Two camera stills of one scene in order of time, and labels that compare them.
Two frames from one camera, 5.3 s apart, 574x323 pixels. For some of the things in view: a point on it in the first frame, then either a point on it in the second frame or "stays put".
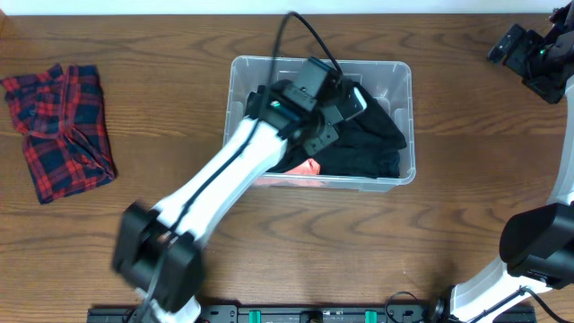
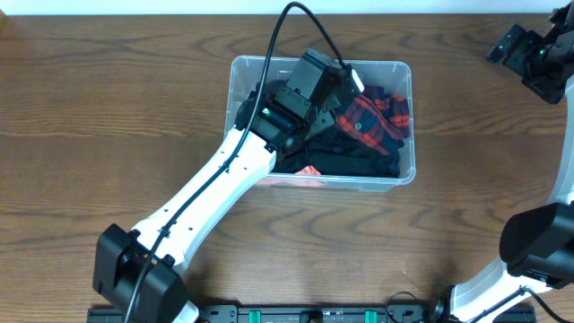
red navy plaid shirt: [59, 114] → [379, 118]
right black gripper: [532, 42] stays put
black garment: [369, 145] stays put
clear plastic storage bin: [391, 82] stays put
